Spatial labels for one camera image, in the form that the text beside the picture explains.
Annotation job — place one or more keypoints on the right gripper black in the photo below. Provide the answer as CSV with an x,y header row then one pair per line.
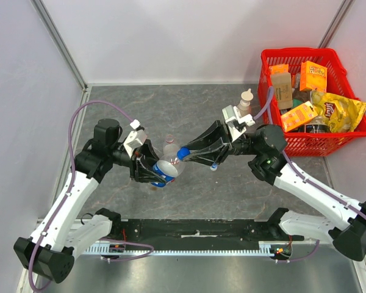
x,y
227,145

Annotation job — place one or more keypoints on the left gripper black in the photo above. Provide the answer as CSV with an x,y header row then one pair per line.
x,y
138,172

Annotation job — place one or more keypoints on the blue white Pocari cap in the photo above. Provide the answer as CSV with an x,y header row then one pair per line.
x,y
214,167

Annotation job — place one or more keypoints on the Pepsi bottle blue label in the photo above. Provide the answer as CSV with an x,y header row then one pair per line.
x,y
169,167

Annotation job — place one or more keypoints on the red label water bottle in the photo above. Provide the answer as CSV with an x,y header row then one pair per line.
x,y
170,145

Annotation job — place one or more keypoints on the blue Pepsi bottle cap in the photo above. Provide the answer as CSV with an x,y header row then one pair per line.
x,y
182,153

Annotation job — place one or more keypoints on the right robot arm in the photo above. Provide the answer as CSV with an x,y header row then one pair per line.
x,y
344,218

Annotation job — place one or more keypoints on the beige nozzle bottle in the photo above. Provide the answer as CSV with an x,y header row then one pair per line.
x,y
244,106

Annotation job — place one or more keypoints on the brown cardboard box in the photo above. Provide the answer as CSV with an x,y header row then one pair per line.
x,y
282,83

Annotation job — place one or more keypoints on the orange snack box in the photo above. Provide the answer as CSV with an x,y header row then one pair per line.
x,y
298,116

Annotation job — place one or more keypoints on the small orange box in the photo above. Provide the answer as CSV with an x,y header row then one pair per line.
x,y
279,69

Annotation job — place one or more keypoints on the red plastic basket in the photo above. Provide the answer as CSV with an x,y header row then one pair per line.
x,y
299,143

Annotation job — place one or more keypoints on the dark jar in basket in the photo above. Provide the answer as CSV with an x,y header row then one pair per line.
x,y
315,126

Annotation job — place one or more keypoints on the orange Sugar Daddy box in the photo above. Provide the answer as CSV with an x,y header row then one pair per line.
x,y
313,77

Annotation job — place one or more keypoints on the yellow Lays chip bag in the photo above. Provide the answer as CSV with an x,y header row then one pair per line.
x,y
340,113

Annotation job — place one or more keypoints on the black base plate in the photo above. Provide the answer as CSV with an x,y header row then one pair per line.
x,y
199,233

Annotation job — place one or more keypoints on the slotted cable duct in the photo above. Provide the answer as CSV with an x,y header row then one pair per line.
x,y
107,249

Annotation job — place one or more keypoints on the aluminium frame rail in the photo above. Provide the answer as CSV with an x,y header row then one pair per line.
x,y
48,21

